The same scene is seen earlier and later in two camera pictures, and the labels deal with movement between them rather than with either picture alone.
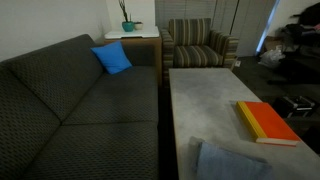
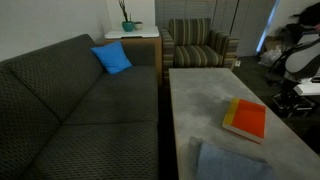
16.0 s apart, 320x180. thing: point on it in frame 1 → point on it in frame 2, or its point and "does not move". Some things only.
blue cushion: (112, 57) does not move
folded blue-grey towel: (211, 162) does not move
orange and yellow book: (265, 123) → (246, 118)
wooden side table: (142, 52) does not move
